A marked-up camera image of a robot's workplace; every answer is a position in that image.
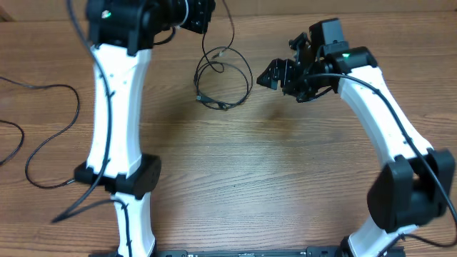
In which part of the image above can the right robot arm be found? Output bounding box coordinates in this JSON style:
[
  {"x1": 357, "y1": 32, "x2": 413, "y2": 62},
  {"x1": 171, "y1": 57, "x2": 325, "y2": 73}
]
[{"x1": 257, "y1": 18, "x2": 456, "y2": 256}]

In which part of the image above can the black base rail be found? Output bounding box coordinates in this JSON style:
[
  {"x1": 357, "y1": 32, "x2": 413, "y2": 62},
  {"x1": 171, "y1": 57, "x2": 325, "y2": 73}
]
[{"x1": 89, "y1": 245, "x2": 406, "y2": 257}]

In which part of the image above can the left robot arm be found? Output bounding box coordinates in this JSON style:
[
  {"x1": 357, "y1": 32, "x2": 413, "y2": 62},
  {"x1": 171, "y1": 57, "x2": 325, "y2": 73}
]
[{"x1": 74, "y1": 0, "x2": 216, "y2": 256}]

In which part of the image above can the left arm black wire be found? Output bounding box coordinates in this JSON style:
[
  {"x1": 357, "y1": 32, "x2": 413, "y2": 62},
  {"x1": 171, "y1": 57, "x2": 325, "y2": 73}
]
[{"x1": 51, "y1": 0, "x2": 131, "y2": 257}]

